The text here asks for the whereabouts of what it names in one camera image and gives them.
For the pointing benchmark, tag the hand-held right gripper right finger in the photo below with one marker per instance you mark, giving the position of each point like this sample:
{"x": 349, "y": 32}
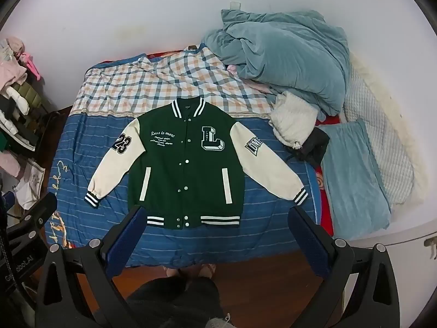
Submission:
{"x": 309, "y": 242}

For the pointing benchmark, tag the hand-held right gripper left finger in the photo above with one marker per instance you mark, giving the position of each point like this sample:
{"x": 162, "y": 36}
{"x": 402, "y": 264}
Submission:
{"x": 127, "y": 239}

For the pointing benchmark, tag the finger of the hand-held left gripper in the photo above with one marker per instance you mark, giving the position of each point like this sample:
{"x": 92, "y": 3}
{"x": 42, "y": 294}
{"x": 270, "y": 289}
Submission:
{"x": 37, "y": 220}

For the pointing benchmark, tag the green and white varsity jacket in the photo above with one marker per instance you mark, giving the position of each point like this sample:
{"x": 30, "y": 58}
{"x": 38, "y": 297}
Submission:
{"x": 191, "y": 184}

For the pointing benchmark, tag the white printed cloth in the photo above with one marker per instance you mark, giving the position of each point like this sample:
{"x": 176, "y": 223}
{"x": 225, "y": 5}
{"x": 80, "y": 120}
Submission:
{"x": 32, "y": 184}

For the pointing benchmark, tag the red patterned sheet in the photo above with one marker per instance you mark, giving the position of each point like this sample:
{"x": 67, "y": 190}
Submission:
{"x": 324, "y": 208}

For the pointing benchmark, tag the person's left foot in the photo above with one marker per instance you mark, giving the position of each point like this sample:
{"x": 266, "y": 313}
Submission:
{"x": 171, "y": 272}

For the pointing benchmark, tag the person's foot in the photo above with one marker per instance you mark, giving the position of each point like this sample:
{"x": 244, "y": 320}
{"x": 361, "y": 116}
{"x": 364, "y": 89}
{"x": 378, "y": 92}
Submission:
{"x": 171, "y": 272}
{"x": 206, "y": 271}

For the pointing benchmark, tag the blue striped bed sheet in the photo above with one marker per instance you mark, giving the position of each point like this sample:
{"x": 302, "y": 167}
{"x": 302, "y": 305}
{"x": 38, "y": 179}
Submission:
{"x": 85, "y": 164}

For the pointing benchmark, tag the teal folded blanket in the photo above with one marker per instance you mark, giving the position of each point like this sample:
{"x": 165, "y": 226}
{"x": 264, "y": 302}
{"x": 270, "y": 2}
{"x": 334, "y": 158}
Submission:
{"x": 355, "y": 177}

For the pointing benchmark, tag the person's dark trousers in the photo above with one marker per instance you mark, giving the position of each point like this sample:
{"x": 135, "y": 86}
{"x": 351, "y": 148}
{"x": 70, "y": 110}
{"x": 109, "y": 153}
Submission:
{"x": 174, "y": 304}

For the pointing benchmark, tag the white cabinet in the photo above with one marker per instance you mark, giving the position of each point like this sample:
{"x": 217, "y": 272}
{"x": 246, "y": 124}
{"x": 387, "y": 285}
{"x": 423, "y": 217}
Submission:
{"x": 392, "y": 232}

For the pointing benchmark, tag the person's right foot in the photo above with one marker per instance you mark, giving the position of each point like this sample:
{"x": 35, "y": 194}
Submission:
{"x": 206, "y": 271}

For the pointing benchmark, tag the black cloth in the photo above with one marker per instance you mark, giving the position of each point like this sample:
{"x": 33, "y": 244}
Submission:
{"x": 314, "y": 147}

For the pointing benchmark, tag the grey shoe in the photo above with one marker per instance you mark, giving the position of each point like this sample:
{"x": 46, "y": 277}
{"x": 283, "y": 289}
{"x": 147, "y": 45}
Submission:
{"x": 220, "y": 320}

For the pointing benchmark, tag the white fluffy cloth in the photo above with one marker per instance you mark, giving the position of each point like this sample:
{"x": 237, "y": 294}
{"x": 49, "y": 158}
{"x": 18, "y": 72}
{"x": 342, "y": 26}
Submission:
{"x": 293, "y": 119}

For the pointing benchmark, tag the plaid blanket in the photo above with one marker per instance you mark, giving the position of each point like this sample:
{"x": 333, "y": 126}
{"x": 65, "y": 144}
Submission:
{"x": 136, "y": 85}

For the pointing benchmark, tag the small pink cloth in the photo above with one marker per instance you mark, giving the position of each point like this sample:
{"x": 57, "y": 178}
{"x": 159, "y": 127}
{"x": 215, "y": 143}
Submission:
{"x": 233, "y": 70}

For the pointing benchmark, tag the teal duvet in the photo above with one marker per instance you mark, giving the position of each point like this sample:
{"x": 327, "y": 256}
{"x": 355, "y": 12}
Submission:
{"x": 283, "y": 54}

